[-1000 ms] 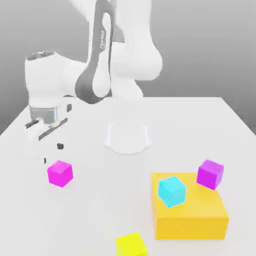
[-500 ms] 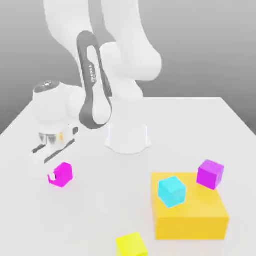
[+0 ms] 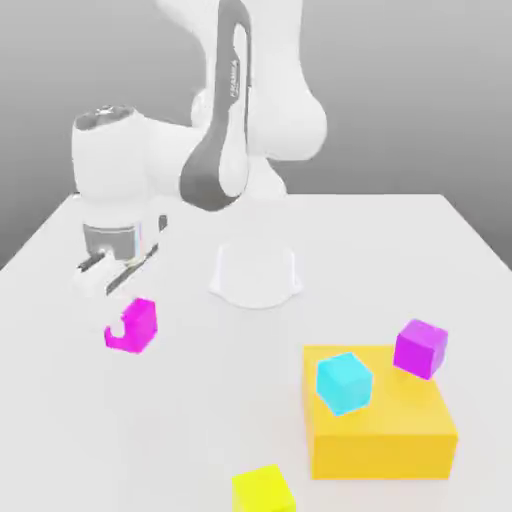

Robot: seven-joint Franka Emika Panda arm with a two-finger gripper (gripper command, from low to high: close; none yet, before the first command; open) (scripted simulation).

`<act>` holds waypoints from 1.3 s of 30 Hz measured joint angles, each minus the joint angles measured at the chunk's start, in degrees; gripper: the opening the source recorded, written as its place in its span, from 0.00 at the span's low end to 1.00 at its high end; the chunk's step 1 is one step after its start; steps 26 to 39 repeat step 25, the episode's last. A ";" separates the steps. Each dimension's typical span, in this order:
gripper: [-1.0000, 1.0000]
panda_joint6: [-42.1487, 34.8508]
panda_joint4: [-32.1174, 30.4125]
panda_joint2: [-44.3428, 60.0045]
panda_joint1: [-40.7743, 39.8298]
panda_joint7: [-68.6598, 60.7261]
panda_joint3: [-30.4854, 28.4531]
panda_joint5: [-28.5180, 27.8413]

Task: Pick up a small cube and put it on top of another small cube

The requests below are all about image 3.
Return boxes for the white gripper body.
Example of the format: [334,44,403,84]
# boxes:
[74,242,161,321]

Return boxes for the small magenta cube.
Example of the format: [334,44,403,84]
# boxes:
[103,297,159,356]

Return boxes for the small cyan cube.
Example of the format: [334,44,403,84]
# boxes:
[315,351,375,418]

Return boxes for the small yellow cube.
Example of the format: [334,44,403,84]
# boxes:
[231,463,298,512]

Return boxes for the small purple cube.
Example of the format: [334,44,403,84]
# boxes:
[392,318,450,381]

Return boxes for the large orange box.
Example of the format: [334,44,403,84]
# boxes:
[302,344,460,482]

